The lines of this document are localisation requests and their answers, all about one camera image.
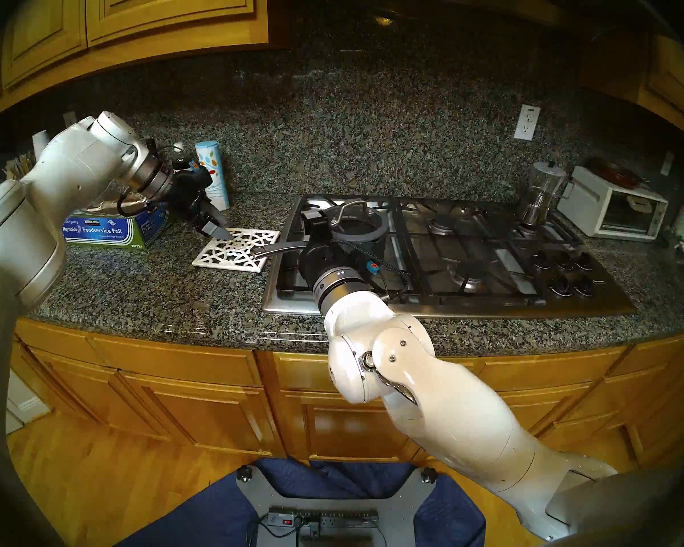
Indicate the grey power strip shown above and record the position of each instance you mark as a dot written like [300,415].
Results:
[330,518]

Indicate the grey pot lid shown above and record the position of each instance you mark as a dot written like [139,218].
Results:
[379,227]

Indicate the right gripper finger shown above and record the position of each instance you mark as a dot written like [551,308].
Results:
[316,227]

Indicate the wooden chopsticks bundle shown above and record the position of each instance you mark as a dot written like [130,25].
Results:
[18,167]

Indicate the wooden upper cabinet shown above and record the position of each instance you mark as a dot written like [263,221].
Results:
[672,78]
[165,4]

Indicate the black cast iron stove grate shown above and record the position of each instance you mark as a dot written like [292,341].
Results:
[407,232]
[397,221]

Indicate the wooden lower cabinets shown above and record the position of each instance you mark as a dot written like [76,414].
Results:
[176,363]

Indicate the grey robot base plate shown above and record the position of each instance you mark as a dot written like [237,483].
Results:
[342,494]

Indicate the white toaster oven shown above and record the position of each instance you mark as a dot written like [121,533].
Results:
[581,204]

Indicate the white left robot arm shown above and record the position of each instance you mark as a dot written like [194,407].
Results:
[74,164]

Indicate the glass blender jar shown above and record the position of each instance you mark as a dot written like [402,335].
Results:
[541,192]

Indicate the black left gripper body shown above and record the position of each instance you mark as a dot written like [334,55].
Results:
[185,190]

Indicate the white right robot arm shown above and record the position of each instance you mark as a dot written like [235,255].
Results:
[461,415]

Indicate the white wall outlet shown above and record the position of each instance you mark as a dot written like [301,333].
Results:
[526,122]

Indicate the blue foil sheet box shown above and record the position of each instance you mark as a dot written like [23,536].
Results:
[97,231]

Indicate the red frying pan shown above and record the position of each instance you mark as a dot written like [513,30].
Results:
[618,175]

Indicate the white ornate metal trivet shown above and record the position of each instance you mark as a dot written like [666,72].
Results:
[228,268]

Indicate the white panelled door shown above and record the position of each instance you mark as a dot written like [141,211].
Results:
[25,406]

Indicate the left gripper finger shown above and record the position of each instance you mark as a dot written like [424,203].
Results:
[215,212]
[212,229]

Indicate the stainless steel gas cooktop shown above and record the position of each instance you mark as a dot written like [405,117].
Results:
[490,307]

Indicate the black stove knob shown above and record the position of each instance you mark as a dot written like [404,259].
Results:
[585,288]
[541,260]
[585,262]
[564,261]
[561,288]

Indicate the stack of white cups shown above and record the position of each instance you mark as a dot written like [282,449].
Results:
[40,141]

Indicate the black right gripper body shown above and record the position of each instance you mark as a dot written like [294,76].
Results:
[328,261]

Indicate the dark grey saucepan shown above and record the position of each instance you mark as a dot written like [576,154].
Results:
[271,249]

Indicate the white canister with leaf print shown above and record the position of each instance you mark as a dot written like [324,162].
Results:
[211,151]

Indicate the small black stove grate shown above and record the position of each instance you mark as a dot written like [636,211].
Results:
[570,238]

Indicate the dark blue cloth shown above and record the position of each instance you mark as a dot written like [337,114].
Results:
[205,517]

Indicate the white light switch plate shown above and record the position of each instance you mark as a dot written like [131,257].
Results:
[667,163]

